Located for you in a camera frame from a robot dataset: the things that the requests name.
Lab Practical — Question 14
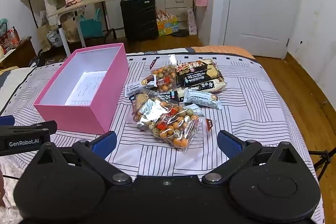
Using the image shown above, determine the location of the black hard-shell suitcase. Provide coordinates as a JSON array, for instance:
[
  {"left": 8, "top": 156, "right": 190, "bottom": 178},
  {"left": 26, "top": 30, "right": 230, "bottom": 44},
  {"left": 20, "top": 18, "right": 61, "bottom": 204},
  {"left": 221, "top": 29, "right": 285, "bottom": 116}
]
[{"left": 120, "top": 0, "right": 159, "bottom": 42}]

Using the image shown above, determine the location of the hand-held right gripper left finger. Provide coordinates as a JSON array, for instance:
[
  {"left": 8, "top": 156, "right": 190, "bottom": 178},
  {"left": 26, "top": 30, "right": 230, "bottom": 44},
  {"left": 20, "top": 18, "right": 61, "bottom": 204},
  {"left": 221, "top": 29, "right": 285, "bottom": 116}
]
[{"left": 33, "top": 131, "right": 132, "bottom": 186}]

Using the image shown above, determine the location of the white paper sheet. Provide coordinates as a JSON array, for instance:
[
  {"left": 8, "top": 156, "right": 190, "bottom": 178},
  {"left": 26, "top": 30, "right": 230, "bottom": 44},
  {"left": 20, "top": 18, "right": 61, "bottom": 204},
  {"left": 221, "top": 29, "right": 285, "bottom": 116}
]
[{"left": 64, "top": 71, "right": 108, "bottom": 106}]

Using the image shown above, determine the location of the wooden folding table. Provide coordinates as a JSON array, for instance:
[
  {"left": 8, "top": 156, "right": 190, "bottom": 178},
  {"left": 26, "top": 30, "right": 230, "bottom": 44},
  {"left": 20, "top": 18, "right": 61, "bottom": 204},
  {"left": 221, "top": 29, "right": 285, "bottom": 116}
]
[{"left": 47, "top": 0, "right": 129, "bottom": 55}]

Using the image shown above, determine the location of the small white snack bar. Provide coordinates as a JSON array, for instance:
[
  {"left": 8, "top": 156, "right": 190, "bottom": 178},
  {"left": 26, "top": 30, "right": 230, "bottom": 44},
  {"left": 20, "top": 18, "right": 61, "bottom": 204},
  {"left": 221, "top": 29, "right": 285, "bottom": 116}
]
[
  {"left": 125, "top": 76, "right": 158, "bottom": 97},
  {"left": 183, "top": 88, "right": 222, "bottom": 110}
]

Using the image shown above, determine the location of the cream instant noodle pack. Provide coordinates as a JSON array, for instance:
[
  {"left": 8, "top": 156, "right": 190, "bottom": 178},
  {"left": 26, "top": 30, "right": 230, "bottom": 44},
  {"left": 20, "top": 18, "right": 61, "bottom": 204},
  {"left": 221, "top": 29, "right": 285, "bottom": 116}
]
[{"left": 178, "top": 74, "right": 227, "bottom": 94}]

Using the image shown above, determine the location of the brown paper bag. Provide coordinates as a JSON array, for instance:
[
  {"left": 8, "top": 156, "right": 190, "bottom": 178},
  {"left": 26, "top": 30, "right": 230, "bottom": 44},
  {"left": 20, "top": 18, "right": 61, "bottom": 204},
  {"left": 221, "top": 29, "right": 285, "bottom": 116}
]
[
  {"left": 62, "top": 17, "right": 82, "bottom": 42},
  {"left": 37, "top": 23, "right": 53, "bottom": 51}
]

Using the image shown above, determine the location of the teal shopping bag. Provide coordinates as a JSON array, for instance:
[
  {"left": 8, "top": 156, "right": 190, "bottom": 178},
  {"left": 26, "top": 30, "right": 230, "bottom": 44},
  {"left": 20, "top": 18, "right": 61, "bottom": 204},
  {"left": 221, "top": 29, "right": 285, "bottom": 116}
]
[{"left": 79, "top": 9, "right": 103, "bottom": 39}]

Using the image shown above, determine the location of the black snack packet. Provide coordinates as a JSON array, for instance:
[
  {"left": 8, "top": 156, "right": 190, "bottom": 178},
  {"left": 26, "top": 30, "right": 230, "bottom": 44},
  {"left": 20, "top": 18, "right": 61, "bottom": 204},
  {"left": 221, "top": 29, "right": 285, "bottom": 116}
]
[{"left": 130, "top": 90, "right": 180, "bottom": 104}]

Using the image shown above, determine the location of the white plastic bag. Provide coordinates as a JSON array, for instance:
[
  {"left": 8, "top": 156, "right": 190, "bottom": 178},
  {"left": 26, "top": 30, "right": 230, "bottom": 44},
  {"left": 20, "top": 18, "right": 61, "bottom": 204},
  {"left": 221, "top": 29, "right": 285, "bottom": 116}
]
[{"left": 47, "top": 30, "right": 63, "bottom": 47}]

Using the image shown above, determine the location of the red printed bag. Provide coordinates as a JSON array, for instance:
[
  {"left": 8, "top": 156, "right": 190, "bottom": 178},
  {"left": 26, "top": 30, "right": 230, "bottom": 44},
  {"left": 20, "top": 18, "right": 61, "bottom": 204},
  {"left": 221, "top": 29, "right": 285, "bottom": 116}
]
[{"left": 0, "top": 27, "right": 21, "bottom": 51}]

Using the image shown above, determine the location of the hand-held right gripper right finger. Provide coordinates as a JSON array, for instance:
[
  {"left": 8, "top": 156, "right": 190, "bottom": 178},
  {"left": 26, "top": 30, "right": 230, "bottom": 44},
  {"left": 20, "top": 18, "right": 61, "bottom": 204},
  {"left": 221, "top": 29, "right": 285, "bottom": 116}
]
[{"left": 202, "top": 130, "right": 302, "bottom": 185}]

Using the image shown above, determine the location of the dark wooden nightstand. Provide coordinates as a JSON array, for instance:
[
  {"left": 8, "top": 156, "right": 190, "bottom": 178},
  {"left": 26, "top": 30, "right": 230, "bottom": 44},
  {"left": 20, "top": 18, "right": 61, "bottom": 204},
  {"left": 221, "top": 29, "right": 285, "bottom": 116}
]
[{"left": 0, "top": 36, "right": 36, "bottom": 69}]

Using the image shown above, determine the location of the black cracker packet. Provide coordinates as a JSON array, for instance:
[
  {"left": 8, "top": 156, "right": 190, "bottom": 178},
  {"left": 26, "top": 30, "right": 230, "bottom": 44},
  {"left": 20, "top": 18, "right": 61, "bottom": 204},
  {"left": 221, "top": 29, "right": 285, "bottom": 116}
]
[{"left": 175, "top": 59, "right": 223, "bottom": 83}]

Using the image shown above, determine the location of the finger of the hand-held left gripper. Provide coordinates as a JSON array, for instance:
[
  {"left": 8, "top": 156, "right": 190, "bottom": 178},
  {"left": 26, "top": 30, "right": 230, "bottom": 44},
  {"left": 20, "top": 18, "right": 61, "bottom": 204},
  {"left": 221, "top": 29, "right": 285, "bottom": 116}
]
[
  {"left": 0, "top": 121, "right": 58, "bottom": 135},
  {"left": 0, "top": 115, "right": 15, "bottom": 126}
]

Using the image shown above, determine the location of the black tripod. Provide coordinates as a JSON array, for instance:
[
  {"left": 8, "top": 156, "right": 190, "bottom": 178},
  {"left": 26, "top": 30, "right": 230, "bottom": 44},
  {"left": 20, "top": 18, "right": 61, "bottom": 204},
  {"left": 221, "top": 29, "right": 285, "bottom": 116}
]
[{"left": 308, "top": 149, "right": 336, "bottom": 188}]

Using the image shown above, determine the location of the tall white packet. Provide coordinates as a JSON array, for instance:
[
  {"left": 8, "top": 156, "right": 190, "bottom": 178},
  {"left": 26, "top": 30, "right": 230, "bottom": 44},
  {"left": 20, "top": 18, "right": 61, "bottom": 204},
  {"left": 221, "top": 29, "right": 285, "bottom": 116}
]
[{"left": 187, "top": 9, "right": 198, "bottom": 35}]

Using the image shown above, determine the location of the clear bag of coated peanuts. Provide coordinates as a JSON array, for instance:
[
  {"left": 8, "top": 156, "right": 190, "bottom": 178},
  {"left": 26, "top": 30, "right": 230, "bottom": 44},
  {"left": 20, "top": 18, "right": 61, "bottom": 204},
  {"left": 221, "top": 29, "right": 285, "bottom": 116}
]
[
  {"left": 151, "top": 64, "right": 177, "bottom": 93},
  {"left": 131, "top": 93, "right": 184, "bottom": 132},
  {"left": 150, "top": 105, "right": 216, "bottom": 153}
]

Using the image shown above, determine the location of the orange blanket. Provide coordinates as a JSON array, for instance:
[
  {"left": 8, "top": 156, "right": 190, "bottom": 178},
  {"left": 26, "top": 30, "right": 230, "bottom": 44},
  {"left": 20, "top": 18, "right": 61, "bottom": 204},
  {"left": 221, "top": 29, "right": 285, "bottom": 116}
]
[{"left": 191, "top": 46, "right": 256, "bottom": 60}]

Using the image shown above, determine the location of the colourful tissue box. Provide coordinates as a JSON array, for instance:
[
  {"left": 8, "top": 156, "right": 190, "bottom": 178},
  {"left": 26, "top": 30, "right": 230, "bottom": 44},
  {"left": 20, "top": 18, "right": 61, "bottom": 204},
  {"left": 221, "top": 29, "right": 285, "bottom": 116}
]
[{"left": 157, "top": 11, "right": 179, "bottom": 37}]

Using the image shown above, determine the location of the pink cardboard box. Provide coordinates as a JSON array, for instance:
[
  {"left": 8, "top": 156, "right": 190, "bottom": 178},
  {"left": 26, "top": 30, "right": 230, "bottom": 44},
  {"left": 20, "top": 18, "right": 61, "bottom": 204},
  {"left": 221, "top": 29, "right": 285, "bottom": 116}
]
[{"left": 33, "top": 43, "right": 129, "bottom": 135}]

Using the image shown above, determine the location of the striped bed sheet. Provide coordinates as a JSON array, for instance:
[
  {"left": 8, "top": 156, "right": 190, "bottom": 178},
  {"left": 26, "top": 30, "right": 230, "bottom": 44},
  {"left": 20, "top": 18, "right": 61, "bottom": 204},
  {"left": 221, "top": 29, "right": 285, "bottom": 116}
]
[{"left": 0, "top": 51, "right": 326, "bottom": 224}]

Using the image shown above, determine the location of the white door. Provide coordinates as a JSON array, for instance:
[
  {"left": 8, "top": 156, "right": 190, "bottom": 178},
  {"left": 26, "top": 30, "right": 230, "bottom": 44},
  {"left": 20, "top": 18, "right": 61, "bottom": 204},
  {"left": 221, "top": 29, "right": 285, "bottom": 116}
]
[{"left": 223, "top": 0, "right": 302, "bottom": 59}]

